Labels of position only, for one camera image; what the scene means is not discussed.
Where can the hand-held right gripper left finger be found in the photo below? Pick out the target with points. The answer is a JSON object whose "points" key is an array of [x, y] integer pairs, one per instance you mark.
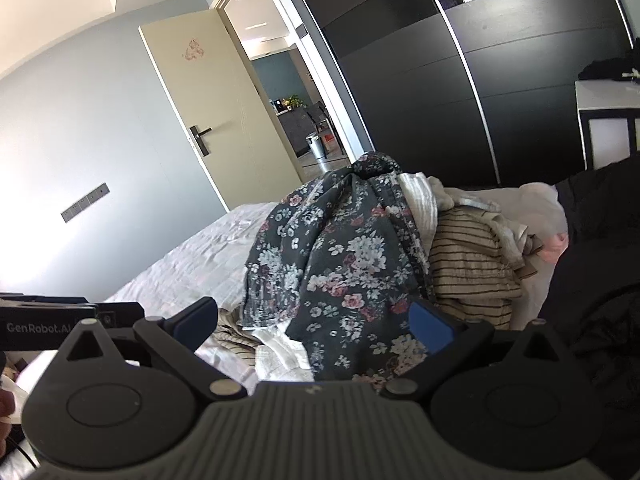
{"points": [[192, 325]]}

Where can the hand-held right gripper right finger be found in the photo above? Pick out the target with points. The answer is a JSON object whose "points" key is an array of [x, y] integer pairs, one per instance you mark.
{"points": [[430, 330]]}

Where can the dark floral garment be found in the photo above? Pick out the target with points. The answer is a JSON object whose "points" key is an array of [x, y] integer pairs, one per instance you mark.
{"points": [[340, 260]]}

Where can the person's left hand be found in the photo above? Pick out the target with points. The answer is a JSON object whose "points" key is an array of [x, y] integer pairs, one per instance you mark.
{"points": [[5, 406]]}

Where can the beige striped garment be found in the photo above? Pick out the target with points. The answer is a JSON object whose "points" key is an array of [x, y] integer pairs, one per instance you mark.
{"points": [[470, 260], [232, 332]]}

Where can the bed with pale sheet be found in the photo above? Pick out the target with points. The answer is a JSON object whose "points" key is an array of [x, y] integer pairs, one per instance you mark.
{"points": [[190, 255]]}

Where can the white crumpled cloth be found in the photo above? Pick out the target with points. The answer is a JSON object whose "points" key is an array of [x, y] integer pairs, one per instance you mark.
{"points": [[285, 357]]}

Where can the white textured garment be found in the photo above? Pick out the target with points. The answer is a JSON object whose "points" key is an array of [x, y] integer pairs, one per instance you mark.
{"points": [[420, 200]]}

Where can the pale grey crumpled cloth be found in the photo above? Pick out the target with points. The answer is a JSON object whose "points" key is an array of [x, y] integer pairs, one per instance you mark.
{"points": [[472, 195]]}

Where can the pink cloth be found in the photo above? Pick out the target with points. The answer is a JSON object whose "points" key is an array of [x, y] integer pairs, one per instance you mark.
{"points": [[556, 247]]}

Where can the dark cloth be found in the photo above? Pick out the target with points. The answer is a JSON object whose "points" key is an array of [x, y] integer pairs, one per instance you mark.
{"points": [[600, 270]]}

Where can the grey trash can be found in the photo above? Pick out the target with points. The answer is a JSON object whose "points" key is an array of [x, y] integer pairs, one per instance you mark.
{"points": [[316, 147]]}

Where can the beige room door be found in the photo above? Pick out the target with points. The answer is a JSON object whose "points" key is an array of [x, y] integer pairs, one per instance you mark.
{"points": [[215, 100]]}

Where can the dark chair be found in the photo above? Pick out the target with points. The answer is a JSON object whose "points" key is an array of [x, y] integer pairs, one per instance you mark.
{"points": [[320, 117]]}

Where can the green potted plant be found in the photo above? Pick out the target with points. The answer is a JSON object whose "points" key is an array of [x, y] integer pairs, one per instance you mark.
{"points": [[292, 101]]}

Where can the black sliding wardrobe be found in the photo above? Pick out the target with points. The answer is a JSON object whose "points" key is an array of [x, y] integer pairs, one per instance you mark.
{"points": [[410, 85]]}

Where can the white cabinet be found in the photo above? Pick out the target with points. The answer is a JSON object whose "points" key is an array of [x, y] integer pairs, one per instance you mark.
{"points": [[605, 135]]}

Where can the black cloth on cabinet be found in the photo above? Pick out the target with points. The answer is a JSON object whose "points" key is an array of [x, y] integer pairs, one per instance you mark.
{"points": [[607, 69]]}

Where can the grey wall switch panel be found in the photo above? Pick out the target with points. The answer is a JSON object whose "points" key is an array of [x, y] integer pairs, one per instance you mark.
{"points": [[85, 202]]}

